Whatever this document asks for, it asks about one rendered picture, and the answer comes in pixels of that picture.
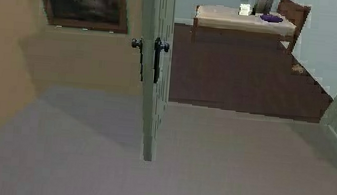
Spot grey-green room door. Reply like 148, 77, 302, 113
127, 0, 177, 163

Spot pale wooden table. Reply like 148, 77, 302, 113
190, 3, 299, 52

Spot white cup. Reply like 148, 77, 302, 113
238, 3, 253, 17

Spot purple plate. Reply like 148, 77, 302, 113
259, 12, 284, 24

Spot grey upright object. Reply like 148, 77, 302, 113
252, 0, 276, 17

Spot brown wooden chair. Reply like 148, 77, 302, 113
273, 0, 313, 56

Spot black door handle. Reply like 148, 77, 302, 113
151, 36, 171, 85
128, 36, 147, 82

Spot dark framed wall picture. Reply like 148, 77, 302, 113
31, 0, 131, 35

